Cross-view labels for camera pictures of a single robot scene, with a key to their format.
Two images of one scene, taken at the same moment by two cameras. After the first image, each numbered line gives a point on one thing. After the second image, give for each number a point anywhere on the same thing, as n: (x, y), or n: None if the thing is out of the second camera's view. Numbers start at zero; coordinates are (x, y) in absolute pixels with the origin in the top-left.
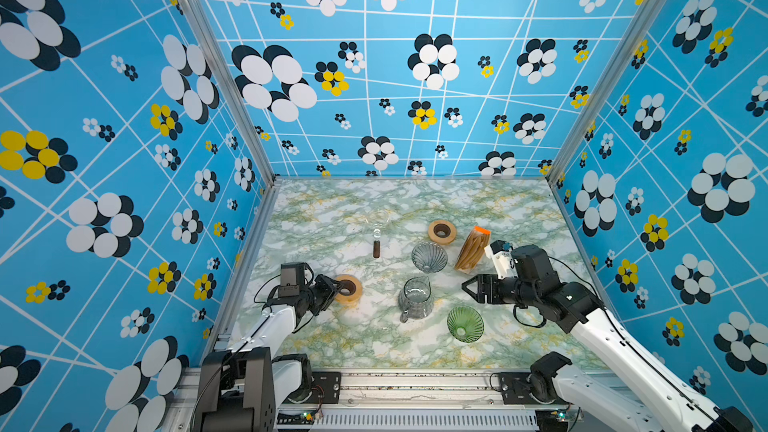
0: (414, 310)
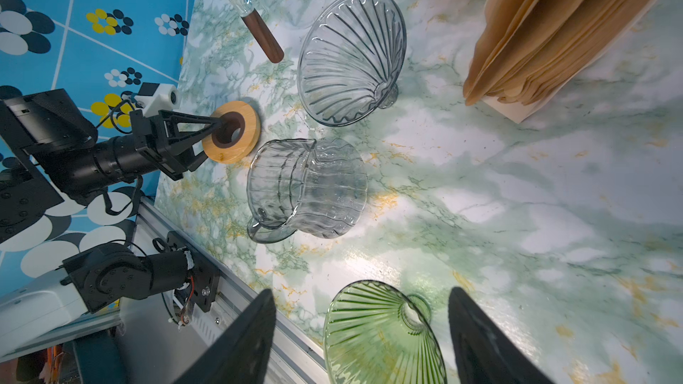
0: (317, 188)
